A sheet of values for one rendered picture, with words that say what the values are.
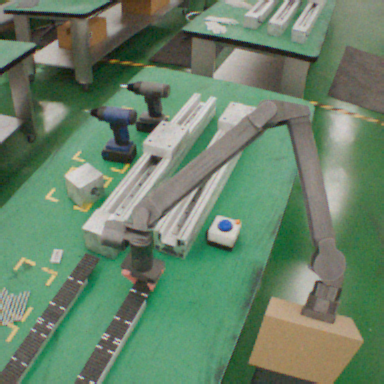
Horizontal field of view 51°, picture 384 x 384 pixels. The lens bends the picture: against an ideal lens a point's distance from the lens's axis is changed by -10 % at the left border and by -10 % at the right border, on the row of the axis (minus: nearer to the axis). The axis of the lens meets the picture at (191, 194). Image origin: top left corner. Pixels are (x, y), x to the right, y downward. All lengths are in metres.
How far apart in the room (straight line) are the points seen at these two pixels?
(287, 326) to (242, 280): 0.38
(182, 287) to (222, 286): 0.11
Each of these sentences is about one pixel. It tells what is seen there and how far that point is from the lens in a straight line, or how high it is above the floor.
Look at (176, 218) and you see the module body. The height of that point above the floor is 0.83.
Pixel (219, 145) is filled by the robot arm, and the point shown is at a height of 1.19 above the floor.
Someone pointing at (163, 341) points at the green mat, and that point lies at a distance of 1.16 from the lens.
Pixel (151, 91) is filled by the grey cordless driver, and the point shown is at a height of 0.98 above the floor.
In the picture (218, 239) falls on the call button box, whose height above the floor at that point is 0.82.
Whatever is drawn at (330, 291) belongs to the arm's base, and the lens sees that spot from 1.04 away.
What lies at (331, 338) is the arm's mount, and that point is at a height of 1.00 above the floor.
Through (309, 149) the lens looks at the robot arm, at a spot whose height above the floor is 1.22.
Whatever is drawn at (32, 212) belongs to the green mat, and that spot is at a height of 0.78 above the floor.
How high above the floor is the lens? 1.80
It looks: 42 degrees down
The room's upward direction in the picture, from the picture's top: 3 degrees clockwise
